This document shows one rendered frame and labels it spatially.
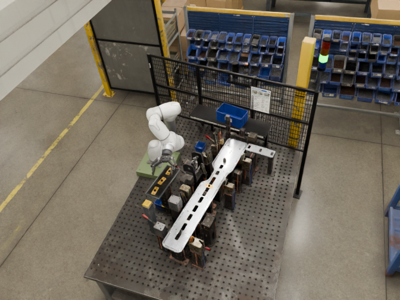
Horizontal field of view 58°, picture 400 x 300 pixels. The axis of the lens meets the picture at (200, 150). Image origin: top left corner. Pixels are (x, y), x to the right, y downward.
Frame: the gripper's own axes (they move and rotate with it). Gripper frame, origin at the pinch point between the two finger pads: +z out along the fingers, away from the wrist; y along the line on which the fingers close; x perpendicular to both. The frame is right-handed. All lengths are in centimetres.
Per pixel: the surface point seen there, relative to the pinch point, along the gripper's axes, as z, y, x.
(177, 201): -16, 1, -55
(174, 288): 42, 1, -97
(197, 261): 22, -17, -87
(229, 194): -39, -42, -74
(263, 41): -282, -76, -53
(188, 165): -51, -5, -48
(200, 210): -16, -19, -67
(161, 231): 10, 11, -61
